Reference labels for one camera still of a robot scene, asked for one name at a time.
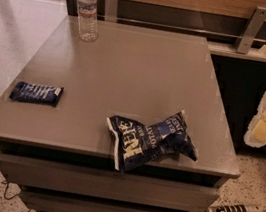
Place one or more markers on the white power strip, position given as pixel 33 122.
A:
pixel 235 208

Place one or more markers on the small blue snack packet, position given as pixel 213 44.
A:
pixel 36 93

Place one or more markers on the clear plastic water bottle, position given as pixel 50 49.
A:
pixel 87 19

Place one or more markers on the horizontal metal rail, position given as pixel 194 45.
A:
pixel 171 26

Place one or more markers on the right metal rail bracket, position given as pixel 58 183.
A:
pixel 245 41

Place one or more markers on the large blue chip bag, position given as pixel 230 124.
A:
pixel 136 144

